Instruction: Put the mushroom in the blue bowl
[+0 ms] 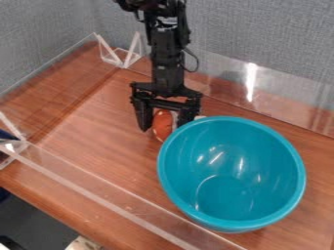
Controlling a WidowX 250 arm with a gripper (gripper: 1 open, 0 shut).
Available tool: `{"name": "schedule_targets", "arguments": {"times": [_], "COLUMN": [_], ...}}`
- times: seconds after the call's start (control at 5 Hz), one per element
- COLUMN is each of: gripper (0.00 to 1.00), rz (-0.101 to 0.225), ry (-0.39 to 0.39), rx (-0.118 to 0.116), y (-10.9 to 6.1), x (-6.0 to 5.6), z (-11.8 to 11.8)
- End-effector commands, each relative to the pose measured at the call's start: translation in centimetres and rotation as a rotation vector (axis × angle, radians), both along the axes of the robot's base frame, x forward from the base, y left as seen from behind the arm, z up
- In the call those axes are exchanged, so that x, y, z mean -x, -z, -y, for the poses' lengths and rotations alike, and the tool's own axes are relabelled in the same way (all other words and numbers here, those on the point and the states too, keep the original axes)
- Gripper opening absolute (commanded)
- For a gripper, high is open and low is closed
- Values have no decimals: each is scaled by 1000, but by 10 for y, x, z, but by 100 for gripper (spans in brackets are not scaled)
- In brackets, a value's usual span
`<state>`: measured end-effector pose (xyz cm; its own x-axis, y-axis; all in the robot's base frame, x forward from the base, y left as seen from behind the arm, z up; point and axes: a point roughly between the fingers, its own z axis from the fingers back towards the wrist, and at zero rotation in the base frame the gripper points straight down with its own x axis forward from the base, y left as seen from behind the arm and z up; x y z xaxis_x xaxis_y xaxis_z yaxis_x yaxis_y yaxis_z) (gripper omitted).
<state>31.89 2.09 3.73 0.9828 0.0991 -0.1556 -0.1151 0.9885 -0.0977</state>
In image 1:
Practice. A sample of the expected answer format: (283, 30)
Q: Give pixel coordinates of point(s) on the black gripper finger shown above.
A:
(144, 111)
(188, 114)

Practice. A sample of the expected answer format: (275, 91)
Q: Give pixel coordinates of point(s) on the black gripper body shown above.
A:
(166, 91)

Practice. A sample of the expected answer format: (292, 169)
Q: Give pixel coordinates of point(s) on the red white toy mushroom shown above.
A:
(165, 124)

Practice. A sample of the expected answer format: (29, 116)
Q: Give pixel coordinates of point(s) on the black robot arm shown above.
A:
(169, 37)

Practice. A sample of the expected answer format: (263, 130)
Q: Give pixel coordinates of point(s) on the blue plastic bowl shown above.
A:
(232, 173)

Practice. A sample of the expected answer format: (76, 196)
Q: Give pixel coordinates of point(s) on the clear acrylic corner bracket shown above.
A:
(118, 56)

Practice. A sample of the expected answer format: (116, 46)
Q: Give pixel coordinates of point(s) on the clear acrylic left wall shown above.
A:
(27, 56)

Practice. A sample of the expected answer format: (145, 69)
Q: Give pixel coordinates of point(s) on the clear acrylic wall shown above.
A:
(269, 92)
(27, 56)
(102, 210)

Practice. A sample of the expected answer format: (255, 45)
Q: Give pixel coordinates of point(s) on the clear acrylic back wall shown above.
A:
(269, 92)

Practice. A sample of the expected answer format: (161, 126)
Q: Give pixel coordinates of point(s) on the clear acrylic left bracket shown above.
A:
(11, 140)

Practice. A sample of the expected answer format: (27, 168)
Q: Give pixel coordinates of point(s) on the clear acrylic front wall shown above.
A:
(102, 210)

